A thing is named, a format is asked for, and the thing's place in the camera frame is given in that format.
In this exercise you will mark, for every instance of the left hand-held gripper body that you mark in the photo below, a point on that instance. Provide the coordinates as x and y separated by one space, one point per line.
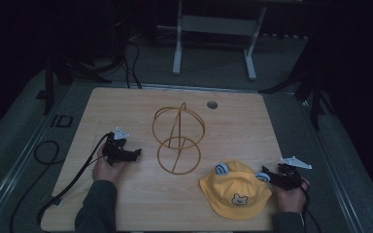
116 147

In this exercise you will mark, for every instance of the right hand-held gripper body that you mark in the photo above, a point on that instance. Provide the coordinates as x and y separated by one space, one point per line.
288 173

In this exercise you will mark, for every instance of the yellow bucket hat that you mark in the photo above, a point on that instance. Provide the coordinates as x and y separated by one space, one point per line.
235 191

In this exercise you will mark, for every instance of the person's left hand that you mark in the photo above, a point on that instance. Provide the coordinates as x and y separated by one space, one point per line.
106 170

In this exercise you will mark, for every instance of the person's right hand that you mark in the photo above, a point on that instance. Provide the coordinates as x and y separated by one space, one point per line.
290 199

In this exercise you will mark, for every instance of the black tripod stand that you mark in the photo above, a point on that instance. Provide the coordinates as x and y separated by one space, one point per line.
307 81
77 58

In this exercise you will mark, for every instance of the white metal table frame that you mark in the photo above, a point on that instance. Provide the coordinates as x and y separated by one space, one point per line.
217 35

